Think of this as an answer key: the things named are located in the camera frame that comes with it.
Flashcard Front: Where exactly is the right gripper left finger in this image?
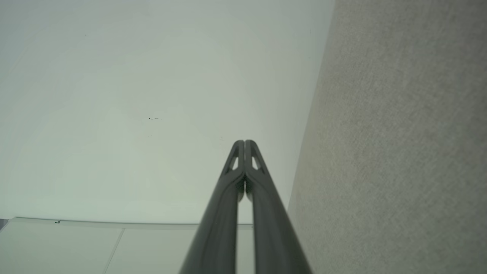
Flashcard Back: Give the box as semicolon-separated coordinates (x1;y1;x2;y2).
179;140;245;274

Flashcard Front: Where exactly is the grey fabric sofa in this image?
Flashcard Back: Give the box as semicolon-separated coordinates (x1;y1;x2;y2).
287;0;487;274

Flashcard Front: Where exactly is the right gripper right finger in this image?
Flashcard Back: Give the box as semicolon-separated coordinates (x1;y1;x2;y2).
245;140;313;274

